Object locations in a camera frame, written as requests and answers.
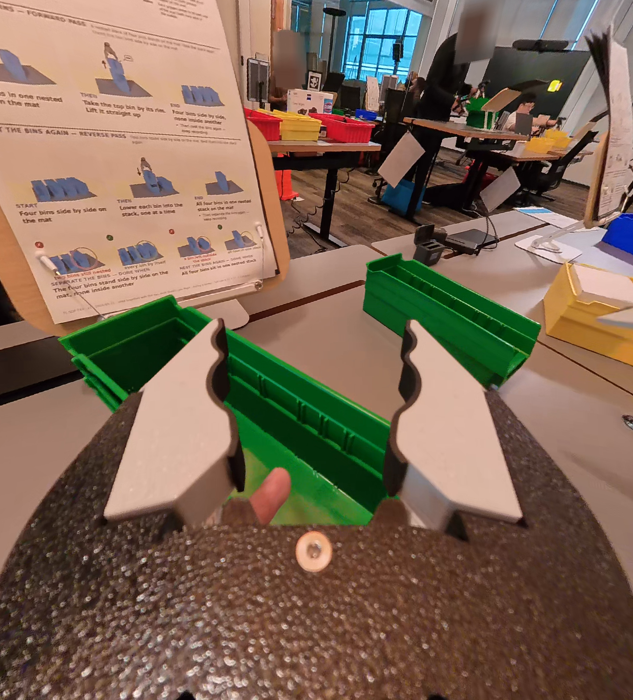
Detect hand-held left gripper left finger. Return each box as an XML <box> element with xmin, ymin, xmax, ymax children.
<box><xmin>102</xmin><ymin>318</ymin><xmax>247</xmax><ymax>529</ymax></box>

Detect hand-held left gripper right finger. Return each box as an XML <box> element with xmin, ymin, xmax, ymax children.
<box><xmin>383</xmin><ymin>319</ymin><xmax>525</xmax><ymax>532</ymax></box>

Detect person's left hand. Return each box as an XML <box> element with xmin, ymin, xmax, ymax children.
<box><xmin>250</xmin><ymin>466</ymin><xmax>293</xmax><ymax>526</ymax></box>

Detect yellow plastic bin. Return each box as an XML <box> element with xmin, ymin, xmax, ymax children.
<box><xmin>259</xmin><ymin>109</ymin><xmax>323</xmax><ymax>142</ymax></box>
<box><xmin>543</xmin><ymin>262</ymin><xmax>633</xmax><ymax>378</ymax></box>

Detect blue and white paper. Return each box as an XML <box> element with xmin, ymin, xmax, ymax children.
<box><xmin>513</xmin><ymin>207</ymin><xmax>566</xmax><ymax>228</ymax></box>

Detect black office chair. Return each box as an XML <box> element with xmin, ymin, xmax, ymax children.
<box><xmin>524</xmin><ymin>128</ymin><xmax>596</xmax><ymax>199</ymax></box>

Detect dark flat hub device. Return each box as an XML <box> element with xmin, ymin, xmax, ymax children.
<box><xmin>441</xmin><ymin>229</ymin><xmax>500</xmax><ymax>255</ymax></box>

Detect white hanging card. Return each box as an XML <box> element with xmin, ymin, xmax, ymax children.
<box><xmin>378</xmin><ymin>132</ymin><xmax>425</xmax><ymax>187</ymax></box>
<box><xmin>480</xmin><ymin>167</ymin><xmax>522</xmax><ymax>214</ymax></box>

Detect yellow storage bins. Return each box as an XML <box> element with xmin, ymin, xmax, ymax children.
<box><xmin>527</xmin><ymin>128</ymin><xmax>574</xmax><ymax>155</ymax></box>

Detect black charging dock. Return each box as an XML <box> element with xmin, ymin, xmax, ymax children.
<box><xmin>412</xmin><ymin>224</ymin><xmax>448</xmax><ymax>264</ymax></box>

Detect blue bag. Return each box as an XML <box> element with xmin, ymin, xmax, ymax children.
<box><xmin>382</xmin><ymin>180</ymin><xmax>426</xmax><ymax>215</ymax></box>

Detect green storage bins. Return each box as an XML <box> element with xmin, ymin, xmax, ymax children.
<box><xmin>466</xmin><ymin>97</ymin><xmax>500</xmax><ymax>130</ymax></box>

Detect wooden table black legs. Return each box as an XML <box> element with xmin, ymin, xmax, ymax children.
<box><xmin>267</xmin><ymin>139</ymin><xmax>383</xmax><ymax>248</ymax></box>
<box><xmin>404</xmin><ymin>117</ymin><xmax>519</xmax><ymax>215</ymax></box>

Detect printed instruction sheet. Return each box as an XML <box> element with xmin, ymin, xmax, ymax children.
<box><xmin>0</xmin><ymin>0</ymin><xmax>279</xmax><ymax>324</ymax></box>

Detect red plastic bin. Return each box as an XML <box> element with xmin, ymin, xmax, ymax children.
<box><xmin>308</xmin><ymin>113</ymin><xmax>376</xmax><ymax>144</ymax></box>
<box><xmin>244</xmin><ymin>108</ymin><xmax>283</xmax><ymax>142</ymax></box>

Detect white and blue box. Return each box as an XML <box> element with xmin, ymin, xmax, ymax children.
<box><xmin>286</xmin><ymin>89</ymin><xmax>335</xmax><ymax>114</ymax></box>

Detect black floor lamp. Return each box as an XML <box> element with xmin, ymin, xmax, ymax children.
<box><xmin>323</xmin><ymin>8</ymin><xmax>347</xmax><ymax>77</ymax></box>

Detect black desk cable cover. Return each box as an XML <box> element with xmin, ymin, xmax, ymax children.
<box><xmin>0</xmin><ymin>328</ymin><xmax>85</xmax><ymax>408</ymax></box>

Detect black wall screen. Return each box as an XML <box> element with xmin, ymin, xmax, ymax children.
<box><xmin>483</xmin><ymin>39</ymin><xmax>591</xmax><ymax>118</ymax></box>

